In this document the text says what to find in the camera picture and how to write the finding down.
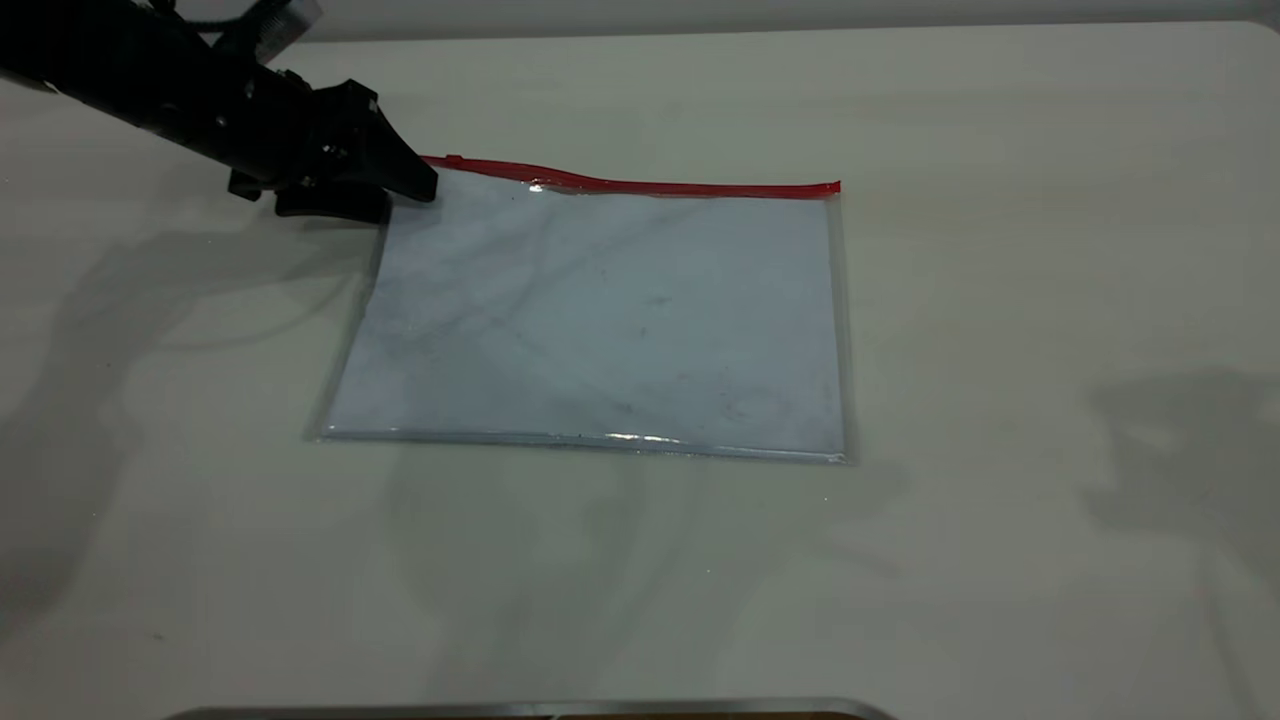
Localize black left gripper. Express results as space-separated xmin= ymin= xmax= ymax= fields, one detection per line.
xmin=214 ymin=70 xmax=439 ymax=224

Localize clear plastic zipper bag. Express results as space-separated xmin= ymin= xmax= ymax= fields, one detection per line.
xmin=305 ymin=154 xmax=859 ymax=467

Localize grey metal bar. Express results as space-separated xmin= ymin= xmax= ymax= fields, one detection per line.
xmin=165 ymin=697 xmax=896 ymax=720

